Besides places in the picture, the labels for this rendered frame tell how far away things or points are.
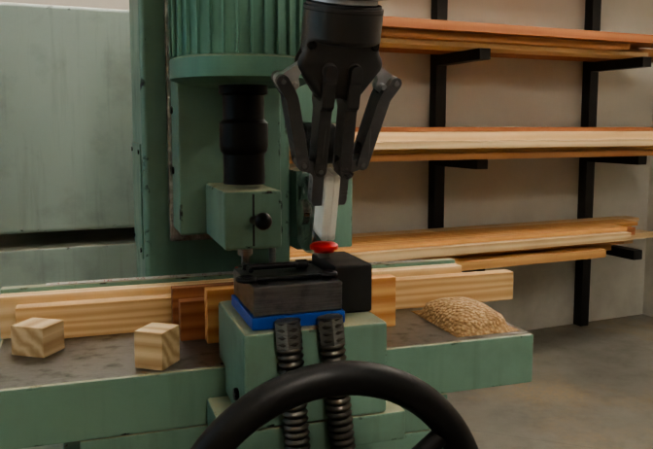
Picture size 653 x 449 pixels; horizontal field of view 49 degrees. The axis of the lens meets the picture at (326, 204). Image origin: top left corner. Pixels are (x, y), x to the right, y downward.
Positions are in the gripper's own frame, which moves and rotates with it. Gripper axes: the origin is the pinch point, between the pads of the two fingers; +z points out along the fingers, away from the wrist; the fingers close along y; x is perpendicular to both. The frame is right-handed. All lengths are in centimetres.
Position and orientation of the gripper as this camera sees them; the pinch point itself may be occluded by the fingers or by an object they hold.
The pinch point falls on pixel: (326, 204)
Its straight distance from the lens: 73.3
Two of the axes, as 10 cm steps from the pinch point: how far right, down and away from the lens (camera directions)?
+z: -0.8, 9.3, 3.5
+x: 3.0, 3.6, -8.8
